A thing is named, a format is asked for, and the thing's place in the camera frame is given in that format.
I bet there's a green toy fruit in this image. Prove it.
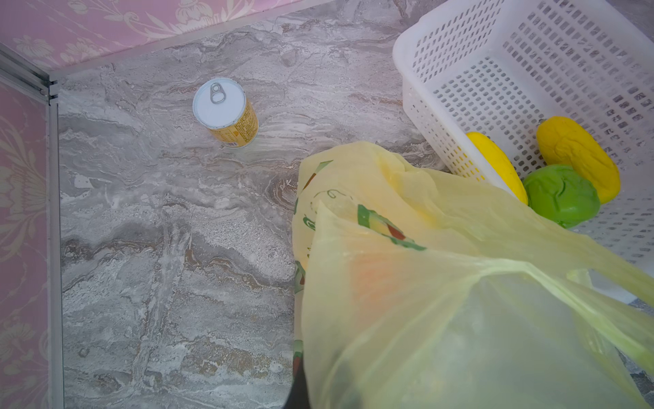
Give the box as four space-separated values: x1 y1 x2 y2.
523 165 601 228

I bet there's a yellow green toy mango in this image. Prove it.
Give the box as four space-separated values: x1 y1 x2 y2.
467 132 528 205

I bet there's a yellow plastic bag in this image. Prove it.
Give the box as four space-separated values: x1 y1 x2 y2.
292 141 653 408

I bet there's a small jar white lid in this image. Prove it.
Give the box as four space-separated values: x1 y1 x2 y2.
192 78 259 148

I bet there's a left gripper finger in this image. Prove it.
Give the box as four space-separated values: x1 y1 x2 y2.
283 358 311 409

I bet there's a white plastic basket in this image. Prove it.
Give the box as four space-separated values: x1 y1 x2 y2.
393 0 653 274

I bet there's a yellow toy starfruit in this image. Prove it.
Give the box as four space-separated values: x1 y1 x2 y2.
536 117 621 204

